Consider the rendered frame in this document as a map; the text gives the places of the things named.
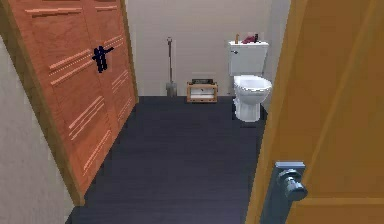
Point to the wooden toilet paper holder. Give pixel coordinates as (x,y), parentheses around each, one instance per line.
(202,91)

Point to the grey toilet brush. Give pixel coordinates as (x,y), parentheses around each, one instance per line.
(171,71)

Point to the white toilet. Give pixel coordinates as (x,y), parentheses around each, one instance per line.
(249,80)

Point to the orange bottle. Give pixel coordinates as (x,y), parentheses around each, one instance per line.
(237,38)

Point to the red cloth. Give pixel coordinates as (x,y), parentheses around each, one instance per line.
(248,39)

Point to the dark small bottle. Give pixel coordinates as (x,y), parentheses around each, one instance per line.
(256,37)

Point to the grey door knob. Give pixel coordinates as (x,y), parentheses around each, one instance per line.
(290,183)

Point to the orange wooden room door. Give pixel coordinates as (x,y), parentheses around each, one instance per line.
(66,83)

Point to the yellow wooden room door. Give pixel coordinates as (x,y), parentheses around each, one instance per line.
(336,110)

